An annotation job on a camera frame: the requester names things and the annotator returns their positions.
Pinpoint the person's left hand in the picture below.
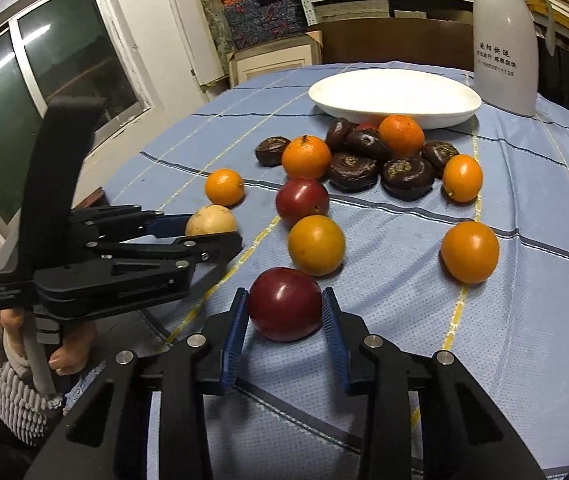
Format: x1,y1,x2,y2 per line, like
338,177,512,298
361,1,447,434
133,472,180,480
0,308,97,376

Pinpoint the white thermos jug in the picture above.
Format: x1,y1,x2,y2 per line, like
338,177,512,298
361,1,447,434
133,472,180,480
473,0,555,117

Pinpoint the white oval plate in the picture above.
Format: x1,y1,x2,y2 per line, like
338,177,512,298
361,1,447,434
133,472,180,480
308,68,482,130

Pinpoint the cardboard box with frame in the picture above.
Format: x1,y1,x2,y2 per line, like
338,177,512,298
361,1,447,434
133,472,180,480
228,30,322,87

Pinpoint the dark brown board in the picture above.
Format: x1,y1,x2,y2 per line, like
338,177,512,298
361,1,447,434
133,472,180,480
311,18,474,70

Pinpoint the small orange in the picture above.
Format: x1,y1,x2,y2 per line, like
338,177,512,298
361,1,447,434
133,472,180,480
204,168,244,207
441,154,484,204

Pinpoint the dark red plum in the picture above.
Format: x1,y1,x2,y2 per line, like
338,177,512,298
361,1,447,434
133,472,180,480
248,266,322,342

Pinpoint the dark water chestnut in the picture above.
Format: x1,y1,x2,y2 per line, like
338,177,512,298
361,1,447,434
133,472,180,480
324,117,357,153
381,157,435,200
254,136,291,167
344,129,391,162
327,153,379,193
420,141,459,179

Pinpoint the grey knitted sleeve forearm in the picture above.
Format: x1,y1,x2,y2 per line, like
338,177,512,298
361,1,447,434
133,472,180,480
0,316,64,445

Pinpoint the pale yellow round fruit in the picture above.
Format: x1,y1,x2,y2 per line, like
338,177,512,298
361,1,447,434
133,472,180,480
186,204,238,236

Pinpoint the blue checked tablecloth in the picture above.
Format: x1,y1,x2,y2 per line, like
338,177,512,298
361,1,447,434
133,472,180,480
94,64,569,479

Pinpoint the small red cherry tomato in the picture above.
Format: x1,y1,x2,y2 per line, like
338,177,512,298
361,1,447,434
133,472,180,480
355,122,377,131

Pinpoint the window with white frame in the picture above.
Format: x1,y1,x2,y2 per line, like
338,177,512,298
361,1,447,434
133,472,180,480
0,0,151,236

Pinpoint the mandarin with stem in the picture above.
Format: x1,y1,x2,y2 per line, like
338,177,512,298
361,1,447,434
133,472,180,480
281,134,332,179

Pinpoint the white leaning panel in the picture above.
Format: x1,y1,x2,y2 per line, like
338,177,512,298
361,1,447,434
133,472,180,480
168,0,226,91

